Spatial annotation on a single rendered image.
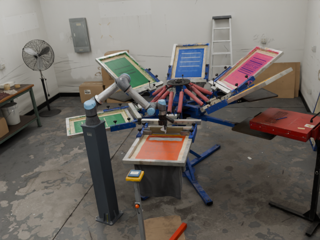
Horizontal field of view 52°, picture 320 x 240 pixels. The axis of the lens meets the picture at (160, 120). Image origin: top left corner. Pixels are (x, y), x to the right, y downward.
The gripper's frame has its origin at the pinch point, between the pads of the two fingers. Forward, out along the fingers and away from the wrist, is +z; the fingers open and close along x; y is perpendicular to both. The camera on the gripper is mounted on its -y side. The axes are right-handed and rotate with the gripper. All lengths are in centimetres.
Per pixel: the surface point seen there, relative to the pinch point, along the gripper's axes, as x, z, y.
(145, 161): 60, 2, 7
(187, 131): -1.8, 0.1, -22.2
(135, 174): 80, 4, 11
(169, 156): 43.8, 5.3, -11.6
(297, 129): 10, -9, -128
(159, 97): -75, -13, 24
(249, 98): -120, 6, -88
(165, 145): 20.9, 5.3, -2.4
